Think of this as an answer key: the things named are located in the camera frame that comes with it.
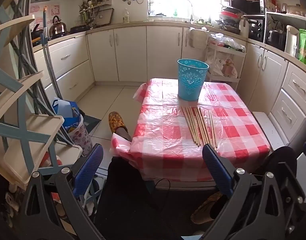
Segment white low bench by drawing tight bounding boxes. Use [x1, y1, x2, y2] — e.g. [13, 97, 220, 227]
[251, 111, 284, 153]

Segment blue handled mop pole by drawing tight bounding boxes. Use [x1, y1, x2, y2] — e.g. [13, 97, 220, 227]
[42, 6, 63, 99]

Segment pink wall stickers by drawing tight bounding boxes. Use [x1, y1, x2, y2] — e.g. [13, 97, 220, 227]
[30, 4, 61, 24]

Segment red checkered plastic tablecloth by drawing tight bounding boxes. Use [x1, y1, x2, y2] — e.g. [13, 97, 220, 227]
[110, 78, 272, 182]

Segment beige folding shelf rack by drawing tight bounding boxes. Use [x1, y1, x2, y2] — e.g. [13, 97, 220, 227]
[0, 0, 83, 190]

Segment cream cabinet row with doors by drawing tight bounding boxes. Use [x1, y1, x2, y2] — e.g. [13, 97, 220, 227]
[87, 25, 191, 83]

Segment person's left lower leg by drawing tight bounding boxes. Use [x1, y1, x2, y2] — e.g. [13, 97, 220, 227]
[114, 127, 133, 143]

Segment white counter shelf rack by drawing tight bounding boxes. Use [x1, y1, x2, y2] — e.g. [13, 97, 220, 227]
[264, 10, 306, 53]

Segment cream two-door cabinet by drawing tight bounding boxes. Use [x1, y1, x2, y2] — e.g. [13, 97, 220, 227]
[236, 42, 288, 115]

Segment cream wide drawer cabinet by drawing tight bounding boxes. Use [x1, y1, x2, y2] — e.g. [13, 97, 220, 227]
[33, 34, 95, 103]

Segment black cooking pot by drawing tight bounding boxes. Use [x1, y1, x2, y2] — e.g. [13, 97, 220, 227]
[266, 30, 286, 48]

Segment blue plastic basket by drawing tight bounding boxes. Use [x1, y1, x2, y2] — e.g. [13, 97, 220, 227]
[177, 59, 209, 102]

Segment white printed plastic bag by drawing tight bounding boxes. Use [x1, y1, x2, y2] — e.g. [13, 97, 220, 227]
[206, 52, 238, 78]

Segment white storage trolley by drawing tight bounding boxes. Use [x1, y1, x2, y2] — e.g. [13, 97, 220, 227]
[205, 41, 247, 85]

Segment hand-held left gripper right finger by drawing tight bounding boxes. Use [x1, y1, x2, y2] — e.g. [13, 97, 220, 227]
[202, 144, 286, 240]

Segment white thermos jug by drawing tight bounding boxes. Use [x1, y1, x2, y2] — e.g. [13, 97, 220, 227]
[285, 25, 300, 57]

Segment white hanging waste bin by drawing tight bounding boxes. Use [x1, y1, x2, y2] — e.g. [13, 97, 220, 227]
[189, 27, 208, 49]

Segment white plastic jug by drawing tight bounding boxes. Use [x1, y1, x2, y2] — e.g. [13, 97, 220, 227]
[239, 19, 249, 37]

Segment black microwave oven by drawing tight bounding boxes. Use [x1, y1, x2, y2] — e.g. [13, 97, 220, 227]
[228, 0, 267, 15]

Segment black toaster oven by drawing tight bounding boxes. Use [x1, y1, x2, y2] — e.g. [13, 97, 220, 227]
[244, 15, 266, 43]

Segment bunch of wooden chopsticks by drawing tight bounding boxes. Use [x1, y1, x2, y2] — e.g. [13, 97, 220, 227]
[180, 106, 217, 147]

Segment yellow patterned slipper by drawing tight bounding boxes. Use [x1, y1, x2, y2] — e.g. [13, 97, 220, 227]
[108, 111, 128, 134]
[191, 191, 229, 225]

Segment cream narrow drawer cabinet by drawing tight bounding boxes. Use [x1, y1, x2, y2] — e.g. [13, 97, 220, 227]
[268, 62, 306, 140]

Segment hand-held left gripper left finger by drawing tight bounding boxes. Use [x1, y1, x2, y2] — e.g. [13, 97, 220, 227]
[25, 144, 106, 240]

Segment green packet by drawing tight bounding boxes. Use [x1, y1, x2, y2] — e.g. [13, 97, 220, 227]
[298, 29, 306, 67]

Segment clear plastic bags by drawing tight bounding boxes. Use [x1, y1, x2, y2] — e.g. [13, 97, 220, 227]
[209, 33, 246, 50]

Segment wall-mounted utensil rack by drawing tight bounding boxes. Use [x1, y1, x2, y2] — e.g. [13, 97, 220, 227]
[79, 0, 115, 28]

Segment steel kitchen faucet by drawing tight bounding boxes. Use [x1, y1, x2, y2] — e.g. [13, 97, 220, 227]
[186, 0, 194, 22]

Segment stack of pans and bowls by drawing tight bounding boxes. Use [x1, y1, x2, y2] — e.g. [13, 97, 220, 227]
[219, 9, 241, 34]

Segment black cable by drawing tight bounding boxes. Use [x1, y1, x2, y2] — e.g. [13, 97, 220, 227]
[153, 179, 171, 193]

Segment steel kettle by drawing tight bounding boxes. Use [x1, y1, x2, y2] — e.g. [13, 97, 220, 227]
[49, 15, 68, 37]

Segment blue shopping bag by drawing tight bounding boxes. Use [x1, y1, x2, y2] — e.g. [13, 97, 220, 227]
[52, 99, 83, 135]

